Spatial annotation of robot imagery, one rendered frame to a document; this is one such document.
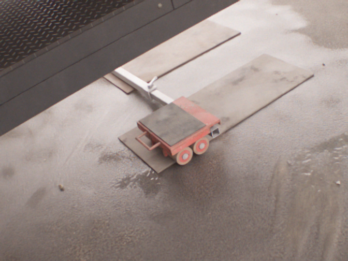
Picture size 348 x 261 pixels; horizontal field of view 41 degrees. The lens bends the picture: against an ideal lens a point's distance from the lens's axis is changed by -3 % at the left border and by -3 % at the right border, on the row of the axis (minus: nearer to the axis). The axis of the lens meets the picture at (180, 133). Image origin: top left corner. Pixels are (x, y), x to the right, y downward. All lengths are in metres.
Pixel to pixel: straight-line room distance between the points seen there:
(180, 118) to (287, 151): 0.50
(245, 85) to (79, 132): 0.91
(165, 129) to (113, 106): 0.62
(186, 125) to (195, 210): 0.41
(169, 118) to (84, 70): 0.74
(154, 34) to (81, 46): 0.26
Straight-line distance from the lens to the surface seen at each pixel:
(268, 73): 2.59
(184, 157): 2.06
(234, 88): 2.51
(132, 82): 2.70
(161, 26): 1.62
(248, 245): 1.74
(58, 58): 1.48
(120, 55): 1.57
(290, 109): 2.32
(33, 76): 1.47
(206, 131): 2.07
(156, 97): 2.48
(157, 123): 2.16
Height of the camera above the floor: 1.35
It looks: 36 degrees down
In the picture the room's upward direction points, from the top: 15 degrees counter-clockwise
